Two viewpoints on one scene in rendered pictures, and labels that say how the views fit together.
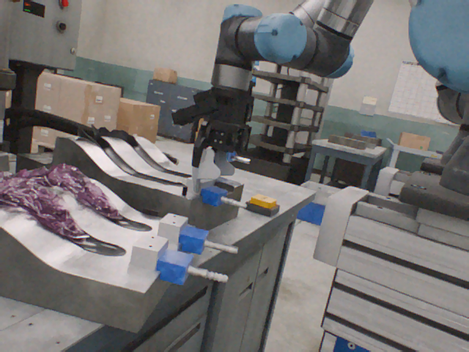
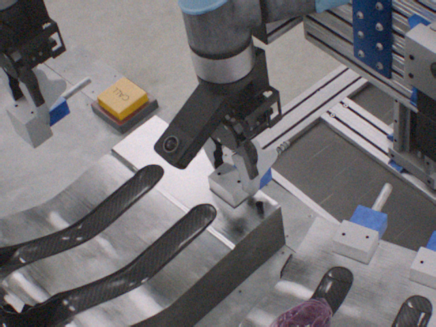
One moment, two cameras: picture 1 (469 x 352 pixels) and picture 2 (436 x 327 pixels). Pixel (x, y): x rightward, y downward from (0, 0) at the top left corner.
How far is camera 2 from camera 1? 1.11 m
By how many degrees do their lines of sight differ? 61
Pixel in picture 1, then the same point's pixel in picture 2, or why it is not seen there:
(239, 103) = (258, 66)
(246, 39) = (294, 11)
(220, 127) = (260, 112)
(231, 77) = (252, 54)
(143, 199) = (224, 270)
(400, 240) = not seen: outside the picture
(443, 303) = not seen: outside the picture
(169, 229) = (373, 245)
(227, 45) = (238, 28)
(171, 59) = not seen: outside the picture
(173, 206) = (263, 233)
